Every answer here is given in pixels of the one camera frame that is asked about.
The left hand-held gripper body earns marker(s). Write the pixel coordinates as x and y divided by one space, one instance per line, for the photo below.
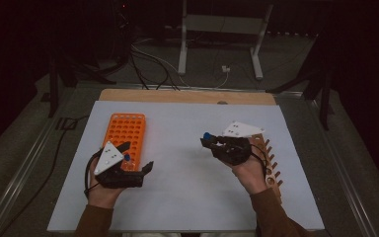
108 158

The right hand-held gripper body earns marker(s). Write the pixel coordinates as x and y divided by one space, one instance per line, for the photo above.
235 149

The blue capped test tube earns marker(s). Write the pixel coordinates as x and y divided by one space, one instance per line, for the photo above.
207 135
127 158

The orange plastic test tube rack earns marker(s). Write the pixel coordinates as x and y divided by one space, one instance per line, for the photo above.
125 128

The wooden test tube rack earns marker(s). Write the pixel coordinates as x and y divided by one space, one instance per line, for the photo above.
273 184

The person's right hand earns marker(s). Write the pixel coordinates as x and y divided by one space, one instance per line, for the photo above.
253 177

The person's left hand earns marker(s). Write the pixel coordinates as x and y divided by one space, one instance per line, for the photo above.
103 197

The white plug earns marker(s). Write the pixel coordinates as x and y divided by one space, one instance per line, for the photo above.
225 69

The black stand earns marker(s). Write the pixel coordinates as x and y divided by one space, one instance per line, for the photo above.
325 98
53 89

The metal floor rail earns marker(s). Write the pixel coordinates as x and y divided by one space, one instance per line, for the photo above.
15 177
341 164

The white metal desk frame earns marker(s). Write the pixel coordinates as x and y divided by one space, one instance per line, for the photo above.
223 24

